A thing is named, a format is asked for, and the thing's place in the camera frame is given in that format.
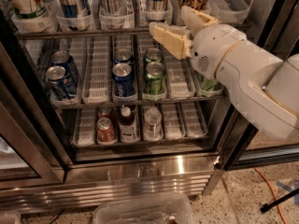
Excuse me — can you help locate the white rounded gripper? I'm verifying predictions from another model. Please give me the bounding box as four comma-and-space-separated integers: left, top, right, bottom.
149, 6, 247, 79

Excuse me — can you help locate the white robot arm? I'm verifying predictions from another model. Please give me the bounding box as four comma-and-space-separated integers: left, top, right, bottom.
149, 6, 299, 141

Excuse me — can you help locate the green soda can rear centre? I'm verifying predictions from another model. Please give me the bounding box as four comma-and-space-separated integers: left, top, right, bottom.
143, 48, 163, 66

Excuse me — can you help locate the green soda can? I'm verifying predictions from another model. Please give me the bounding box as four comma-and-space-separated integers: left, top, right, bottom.
144, 62, 165, 95
196, 73, 222, 91
143, 48, 163, 66

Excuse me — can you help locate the green soda can front centre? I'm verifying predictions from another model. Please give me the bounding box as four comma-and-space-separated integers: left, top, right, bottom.
144, 62, 165, 95

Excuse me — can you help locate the green soda can front right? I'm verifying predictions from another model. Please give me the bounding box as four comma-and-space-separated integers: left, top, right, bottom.
196, 73, 222, 91

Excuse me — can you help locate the blue pepsi can rear centre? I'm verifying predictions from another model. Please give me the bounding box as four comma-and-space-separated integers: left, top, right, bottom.
114, 49, 134, 66

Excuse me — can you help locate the blue pepsi can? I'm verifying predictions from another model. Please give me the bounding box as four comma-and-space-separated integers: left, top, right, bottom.
112, 63, 135, 97
46, 65, 77, 100
51, 50, 79, 85
114, 49, 134, 66

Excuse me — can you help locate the blue pepsi can front centre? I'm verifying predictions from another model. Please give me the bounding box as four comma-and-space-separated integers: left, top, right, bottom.
112, 63, 135, 97

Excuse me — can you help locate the red soda can rear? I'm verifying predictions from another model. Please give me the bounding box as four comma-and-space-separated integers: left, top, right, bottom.
97, 106, 114, 120

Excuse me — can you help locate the red soda can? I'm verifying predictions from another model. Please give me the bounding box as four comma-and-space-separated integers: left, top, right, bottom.
96, 118, 116, 143
97, 106, 114, 120

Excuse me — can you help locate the stainless steel fridge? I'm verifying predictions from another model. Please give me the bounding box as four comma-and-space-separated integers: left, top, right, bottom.
0, 0, 299, 215

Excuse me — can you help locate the blue pepsi can rear left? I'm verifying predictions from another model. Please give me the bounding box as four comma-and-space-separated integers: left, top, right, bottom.
51, 50, 79, 85

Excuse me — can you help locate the red soda can front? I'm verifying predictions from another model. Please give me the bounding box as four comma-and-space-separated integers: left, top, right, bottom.
96, 118, 116, 143

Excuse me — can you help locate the blue pepsi can front left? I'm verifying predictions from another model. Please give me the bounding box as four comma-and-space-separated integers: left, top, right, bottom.
46, 65, 77, 100

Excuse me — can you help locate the white green tall can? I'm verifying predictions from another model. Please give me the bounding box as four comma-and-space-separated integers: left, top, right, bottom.
8, 0, 49, 20

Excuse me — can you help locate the empty white tray top right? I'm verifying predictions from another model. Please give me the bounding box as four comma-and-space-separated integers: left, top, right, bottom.
208, 0, 249, 24

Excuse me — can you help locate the empty white tray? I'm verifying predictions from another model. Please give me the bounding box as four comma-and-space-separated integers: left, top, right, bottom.
73, 107, 95, 148
180, 101, 207, 138
82, 36, 110, 105
208, 0, 249, 24
160, 45, 195, 99

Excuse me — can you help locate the empty white tray middle right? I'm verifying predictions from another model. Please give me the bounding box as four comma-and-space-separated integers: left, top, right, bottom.
160, 45, 195, 99

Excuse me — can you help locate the clear water bottle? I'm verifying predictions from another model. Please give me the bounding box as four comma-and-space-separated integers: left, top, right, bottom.
144, 106, 162, 141

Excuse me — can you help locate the empty white tray bottom right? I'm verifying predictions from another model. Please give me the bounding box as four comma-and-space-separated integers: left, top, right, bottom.
180, 101, 207, 138

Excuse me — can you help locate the empty white tray middle left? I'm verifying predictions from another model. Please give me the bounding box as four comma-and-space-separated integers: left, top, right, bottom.
82, 36, 110, 105

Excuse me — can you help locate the brown juice bottle white cap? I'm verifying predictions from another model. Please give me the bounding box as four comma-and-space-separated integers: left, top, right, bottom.
119, 106, 137, 143

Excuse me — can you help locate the empty white tray bottom left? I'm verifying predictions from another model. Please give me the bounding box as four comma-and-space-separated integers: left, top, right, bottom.
73, 107, 95, 148

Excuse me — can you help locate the clear plastic bin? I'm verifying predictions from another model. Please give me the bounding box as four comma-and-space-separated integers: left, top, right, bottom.
93, 193, 195, 224

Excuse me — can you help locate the black tripod leg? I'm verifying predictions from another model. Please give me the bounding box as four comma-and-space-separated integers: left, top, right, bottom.
260, 188, 299, 213

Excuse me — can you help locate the top wire shelf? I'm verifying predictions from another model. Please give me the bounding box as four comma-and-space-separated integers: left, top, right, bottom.
15, 27, 150, 40

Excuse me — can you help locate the wire shelf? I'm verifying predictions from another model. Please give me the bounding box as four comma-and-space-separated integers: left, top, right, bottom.
15, 27, 150, 40
52, 95, 228, 109

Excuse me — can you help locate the middle wire shelf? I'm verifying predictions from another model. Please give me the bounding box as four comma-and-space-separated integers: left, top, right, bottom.
52, 95, 228, 109

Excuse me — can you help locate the orange cable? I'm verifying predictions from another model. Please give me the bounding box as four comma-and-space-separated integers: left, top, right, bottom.
253, 167, 288, 224

